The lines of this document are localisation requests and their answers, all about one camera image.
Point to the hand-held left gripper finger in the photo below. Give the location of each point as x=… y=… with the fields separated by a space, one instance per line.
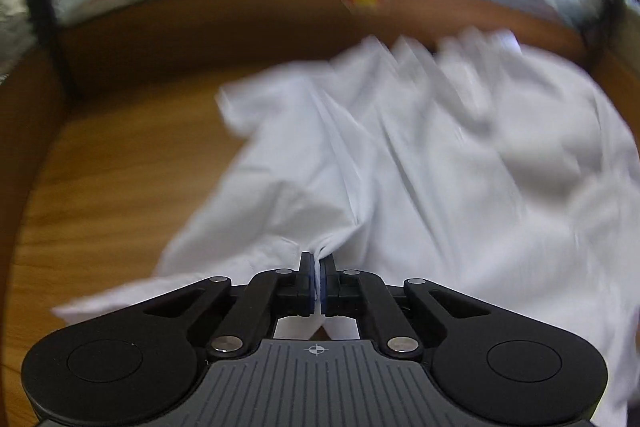
x=312 y=287
x=324 y=287

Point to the white shirt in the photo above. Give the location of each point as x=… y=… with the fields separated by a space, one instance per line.
x=400 y=167

